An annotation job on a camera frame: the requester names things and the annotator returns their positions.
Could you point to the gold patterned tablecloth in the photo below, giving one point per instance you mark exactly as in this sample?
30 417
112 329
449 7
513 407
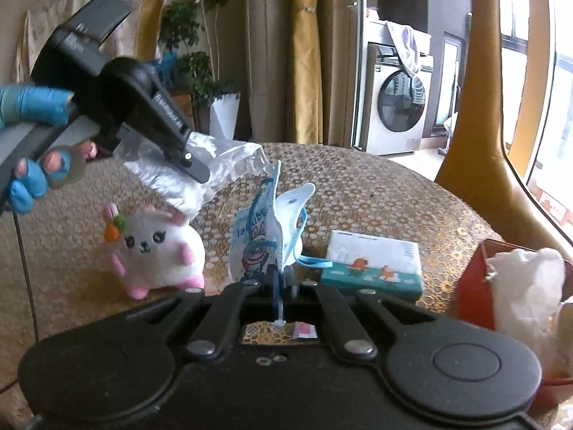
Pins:
358 188

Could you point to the clear plastic bag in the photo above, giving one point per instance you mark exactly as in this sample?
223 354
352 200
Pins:
224 156

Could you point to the white plant pot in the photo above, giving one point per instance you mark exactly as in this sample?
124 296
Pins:
226 116

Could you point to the white standing air conditioner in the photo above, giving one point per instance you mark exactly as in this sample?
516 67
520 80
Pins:
268 53

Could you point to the floral cloth cover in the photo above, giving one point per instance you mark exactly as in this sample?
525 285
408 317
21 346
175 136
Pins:
53 4

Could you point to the blue printed plastic package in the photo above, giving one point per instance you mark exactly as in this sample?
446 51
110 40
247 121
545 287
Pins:
253 242

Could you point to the red box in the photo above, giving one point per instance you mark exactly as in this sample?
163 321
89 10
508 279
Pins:
470 286

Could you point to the small pink packet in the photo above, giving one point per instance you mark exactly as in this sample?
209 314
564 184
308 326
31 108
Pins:
306 331

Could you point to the white plush rabbit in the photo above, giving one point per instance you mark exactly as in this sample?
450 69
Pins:
156 251

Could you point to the yellow fabric panel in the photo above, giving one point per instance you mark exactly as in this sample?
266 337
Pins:
152 13

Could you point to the purple cloth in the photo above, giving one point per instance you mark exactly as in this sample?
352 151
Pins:
407 45

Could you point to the blue packs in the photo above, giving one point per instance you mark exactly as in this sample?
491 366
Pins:
166 69

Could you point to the white washing machine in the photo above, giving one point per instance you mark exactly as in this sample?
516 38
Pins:
389 134

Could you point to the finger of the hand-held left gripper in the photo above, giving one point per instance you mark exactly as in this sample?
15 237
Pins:
190 161

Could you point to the orange cardboard box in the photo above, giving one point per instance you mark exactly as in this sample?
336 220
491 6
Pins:
553 208

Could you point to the yellow curtain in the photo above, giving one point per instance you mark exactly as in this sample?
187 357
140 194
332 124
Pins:
306 53

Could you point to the person's left hand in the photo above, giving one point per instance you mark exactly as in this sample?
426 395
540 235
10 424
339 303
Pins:
40 105

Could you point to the teal and white tissue pack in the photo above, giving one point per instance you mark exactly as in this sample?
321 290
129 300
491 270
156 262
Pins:
376 260

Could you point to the wooden drawer cabinet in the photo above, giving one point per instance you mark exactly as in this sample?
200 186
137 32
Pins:
183 109

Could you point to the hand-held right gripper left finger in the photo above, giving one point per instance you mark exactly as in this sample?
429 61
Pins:
232 304

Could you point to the green potted plant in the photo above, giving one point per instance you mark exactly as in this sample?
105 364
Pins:
197 67

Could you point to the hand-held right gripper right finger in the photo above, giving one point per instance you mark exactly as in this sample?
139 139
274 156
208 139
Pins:
331 304

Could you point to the white plastic bag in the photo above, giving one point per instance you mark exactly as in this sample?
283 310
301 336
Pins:
523 295

